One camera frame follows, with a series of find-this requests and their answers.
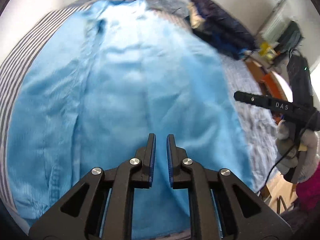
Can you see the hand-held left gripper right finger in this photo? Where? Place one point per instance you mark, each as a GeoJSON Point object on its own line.
{"type": "Point", "coordinates": [170, 160]}

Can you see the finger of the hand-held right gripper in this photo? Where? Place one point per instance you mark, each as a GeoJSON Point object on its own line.
{"type": "Point", "coordinates": [262, 101]}

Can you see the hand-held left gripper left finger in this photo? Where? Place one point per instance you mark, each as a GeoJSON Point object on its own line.
{"type": "Point", "coordinates": [152, 160]}

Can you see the light blue work coat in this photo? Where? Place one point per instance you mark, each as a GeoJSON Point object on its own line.
{"type": "Point", "coordinates": [137, 80]}

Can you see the person's right forearm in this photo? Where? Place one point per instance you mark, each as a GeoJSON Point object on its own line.
{"type": "Point", "coordinates": [311, 155]}

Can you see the dark hanging clothes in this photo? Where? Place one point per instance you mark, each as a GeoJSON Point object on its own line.
{"type": "Point", "coordinates": [291, 36]}

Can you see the stack of folded dark clothes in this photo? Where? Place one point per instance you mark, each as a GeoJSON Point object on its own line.
{"type": "Point", "coordinates": [225, 27]}

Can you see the person's right hand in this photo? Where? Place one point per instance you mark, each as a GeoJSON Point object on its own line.
{"type": "Point", "coordinates": [285, 140]}

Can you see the striped hanging towel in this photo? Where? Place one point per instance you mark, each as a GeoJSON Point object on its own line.
{"type": "Point", "coordinates": [276, 26]}

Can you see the person's magenta clothing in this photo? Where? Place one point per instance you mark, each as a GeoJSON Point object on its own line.
{"type": "Point", "coordinates": [310, 195]}

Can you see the blue striped bed quilt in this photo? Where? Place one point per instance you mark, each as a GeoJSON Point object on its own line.
{"type": "Point", "coordinates": [22, 52]}

